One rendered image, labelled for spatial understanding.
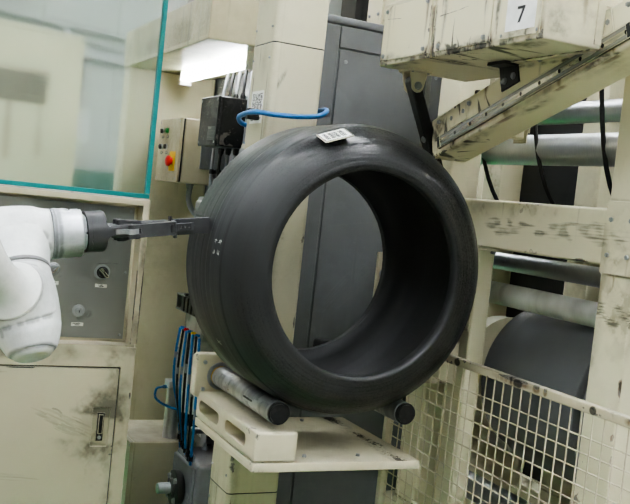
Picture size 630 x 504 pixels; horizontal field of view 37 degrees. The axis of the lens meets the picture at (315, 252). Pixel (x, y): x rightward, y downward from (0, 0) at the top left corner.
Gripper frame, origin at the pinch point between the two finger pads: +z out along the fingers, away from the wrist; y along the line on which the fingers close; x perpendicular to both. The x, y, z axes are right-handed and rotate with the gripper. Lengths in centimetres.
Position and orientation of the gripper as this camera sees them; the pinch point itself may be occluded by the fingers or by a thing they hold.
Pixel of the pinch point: (191, 226)
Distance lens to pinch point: 181.4
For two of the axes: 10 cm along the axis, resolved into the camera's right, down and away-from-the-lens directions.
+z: 9.1, -0.6, 4.2
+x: 0.2, 9.9, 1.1
